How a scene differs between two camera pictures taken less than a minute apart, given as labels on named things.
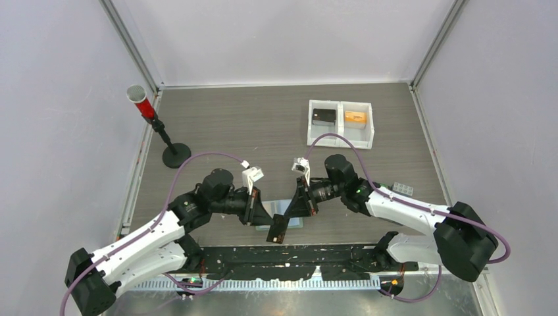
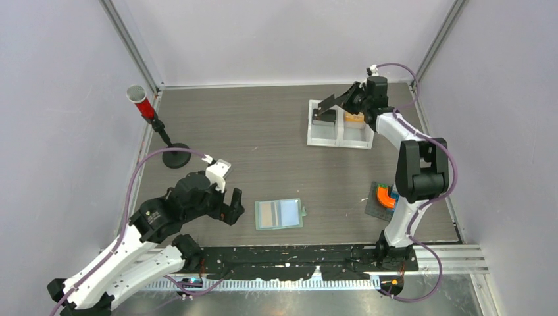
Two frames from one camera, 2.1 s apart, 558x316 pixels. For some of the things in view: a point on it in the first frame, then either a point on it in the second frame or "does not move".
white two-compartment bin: (352, 120) does not move
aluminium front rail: (305, 284) does not move
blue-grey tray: (279, 207) does not move
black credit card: (278, 228) → (327, 116)
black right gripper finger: (300, 205) → (351, 100)
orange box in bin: (355, 117) does not move
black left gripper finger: (260, 216) → (229, 214)
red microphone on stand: (179, 154) does not move
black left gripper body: (241, 205) → (214, 201)
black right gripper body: (322, 190) → (366, 101)
